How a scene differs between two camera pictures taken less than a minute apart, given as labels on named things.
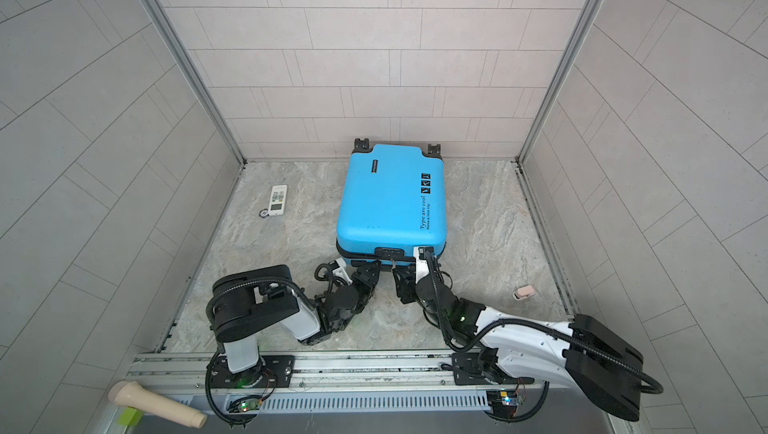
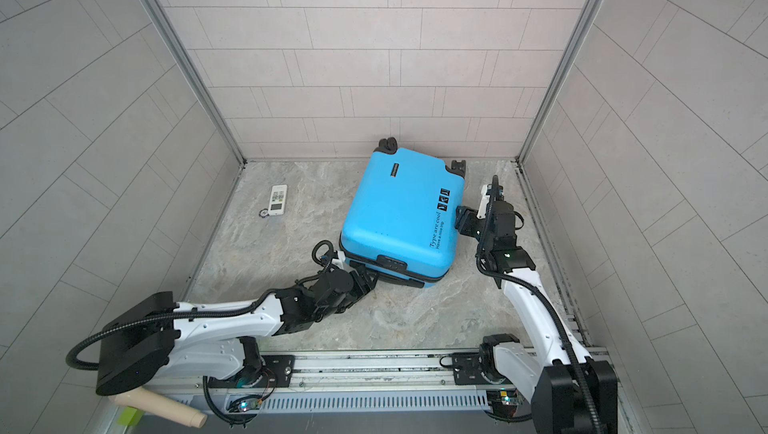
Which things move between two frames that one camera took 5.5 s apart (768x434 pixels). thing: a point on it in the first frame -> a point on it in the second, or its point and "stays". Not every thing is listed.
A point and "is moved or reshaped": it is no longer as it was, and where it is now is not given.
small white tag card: x=277 y=202 stays
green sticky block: x=130 y=416 stays
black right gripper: x=406 y=286 -> x=465 y=221
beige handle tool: x=130 y=393 stays
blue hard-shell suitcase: x=392 y=199 is moved or reshaped
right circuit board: x=503 y=402 stays
